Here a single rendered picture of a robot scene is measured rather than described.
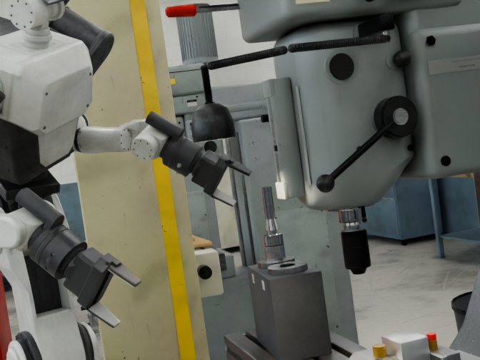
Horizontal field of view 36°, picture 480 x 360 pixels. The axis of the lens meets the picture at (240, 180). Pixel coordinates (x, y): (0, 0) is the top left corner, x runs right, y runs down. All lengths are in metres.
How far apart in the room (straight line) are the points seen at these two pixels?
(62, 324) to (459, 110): 1.01
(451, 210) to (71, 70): 7.56
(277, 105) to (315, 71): 0.09
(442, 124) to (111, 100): 1.88
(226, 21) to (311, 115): 9.63
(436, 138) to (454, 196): 7.54
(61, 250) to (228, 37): 9.50
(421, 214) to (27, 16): 7.50
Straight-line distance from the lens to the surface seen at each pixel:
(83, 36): 1.83
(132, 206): 2.98
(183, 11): 1.38
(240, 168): 1.83
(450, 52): 1.33
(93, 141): 1.95
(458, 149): 1.33
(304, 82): 1.26
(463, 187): 8.66
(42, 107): 1.59
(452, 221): 8.96
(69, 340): 1.79
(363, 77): 1.27
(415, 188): 8.73
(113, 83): 2.99
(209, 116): 1.20
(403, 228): 8.68
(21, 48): 1.65
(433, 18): 1.34
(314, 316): 1.65
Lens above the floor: 1.45
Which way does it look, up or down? 3 degrees down
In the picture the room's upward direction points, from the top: 8 degrees counter-clockwise
